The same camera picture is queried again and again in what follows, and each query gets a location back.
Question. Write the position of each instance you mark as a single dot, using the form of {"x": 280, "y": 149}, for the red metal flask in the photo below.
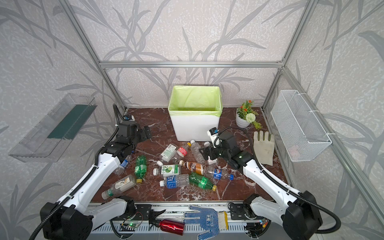
{"x": 167, "y": 226}

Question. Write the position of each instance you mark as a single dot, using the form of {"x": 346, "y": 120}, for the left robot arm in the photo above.
{"x": 69, "y": 217}

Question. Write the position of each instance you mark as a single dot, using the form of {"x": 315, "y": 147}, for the brown label tea bottle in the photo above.
{"x": 193, "y": 167}

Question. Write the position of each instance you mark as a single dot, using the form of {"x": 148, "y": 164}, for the square red text label bottle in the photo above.
{"x": 212, "y": 162}

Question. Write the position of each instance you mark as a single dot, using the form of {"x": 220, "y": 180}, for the yellow sponge pad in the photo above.
{"x": 223, "y": 221}

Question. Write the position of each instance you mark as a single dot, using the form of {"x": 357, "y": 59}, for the square green label bottle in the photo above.
{"x": 168, "y": 153}

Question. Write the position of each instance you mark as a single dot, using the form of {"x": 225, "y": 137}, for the pepsi bottle blue cap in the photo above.
{"x": 217, "y": 174}

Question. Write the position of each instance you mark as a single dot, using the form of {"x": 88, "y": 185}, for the green plastic bottle yellow cap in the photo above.
{"x": 201, "y": 182}

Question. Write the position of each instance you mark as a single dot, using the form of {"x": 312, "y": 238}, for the small green bottle yellow cap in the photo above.
{"x": 140, "y": 168}

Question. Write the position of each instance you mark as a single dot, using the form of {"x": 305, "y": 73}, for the blue cap clear bottle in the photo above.
{"x": 121, "y": 168}

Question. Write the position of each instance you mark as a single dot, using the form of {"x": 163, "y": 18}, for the white bin with green liner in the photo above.
{"x": 194, "y": 110}

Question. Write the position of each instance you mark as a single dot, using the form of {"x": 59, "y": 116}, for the blue dotted knit glove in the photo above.
{"x": 206, "y": 218}

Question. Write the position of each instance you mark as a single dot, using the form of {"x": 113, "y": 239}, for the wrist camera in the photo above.
{"x": 213, "y": 133}
{"x": 128, "y": 117}

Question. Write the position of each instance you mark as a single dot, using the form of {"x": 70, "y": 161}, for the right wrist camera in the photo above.
{"x": 213, "y": 133}

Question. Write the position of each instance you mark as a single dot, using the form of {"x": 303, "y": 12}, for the lime label white cap bottle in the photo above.
{"x": 167, "y": 170}

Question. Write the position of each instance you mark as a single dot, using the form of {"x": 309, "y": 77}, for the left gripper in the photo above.
{"x": 142, "y": 132}

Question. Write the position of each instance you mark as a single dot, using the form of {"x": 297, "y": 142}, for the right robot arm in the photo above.
{"x": 298, "y": 213}

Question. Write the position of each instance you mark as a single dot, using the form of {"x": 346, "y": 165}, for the beige work glove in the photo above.
{"x": 264, "y": 147}

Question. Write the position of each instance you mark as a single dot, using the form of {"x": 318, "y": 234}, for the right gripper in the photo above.
{"x": 210, "y": 150}

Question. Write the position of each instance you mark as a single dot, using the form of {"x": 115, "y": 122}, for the red label yellow cap bottle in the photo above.
{"x": 183, "y": 150}

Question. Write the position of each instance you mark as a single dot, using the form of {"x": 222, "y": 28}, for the potted plant white pot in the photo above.
{"x": 246, "y": 116}

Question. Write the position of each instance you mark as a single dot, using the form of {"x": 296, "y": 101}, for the blue label water bottle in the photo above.
{"x": 176, "y": 181}

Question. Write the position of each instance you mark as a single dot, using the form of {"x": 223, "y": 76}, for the white wire mesh basket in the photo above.
{"x": 301, "y": 132}

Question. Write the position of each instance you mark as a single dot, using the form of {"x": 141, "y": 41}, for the clear acrylic wall shelf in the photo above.
{"x": 50, "y": 138}

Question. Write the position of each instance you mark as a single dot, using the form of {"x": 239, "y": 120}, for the clear bottle green cap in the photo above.
{"x": 120, "y": 187}

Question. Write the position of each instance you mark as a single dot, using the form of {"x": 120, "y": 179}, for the clear bottle white cap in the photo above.
{"x": 195, "y": 150}

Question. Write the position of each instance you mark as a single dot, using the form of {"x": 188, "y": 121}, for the green circuit board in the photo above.
{"x": 130, "y": 227}

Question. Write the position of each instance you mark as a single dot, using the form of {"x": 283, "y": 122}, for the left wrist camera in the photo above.
{"x": 128, "y": 117}

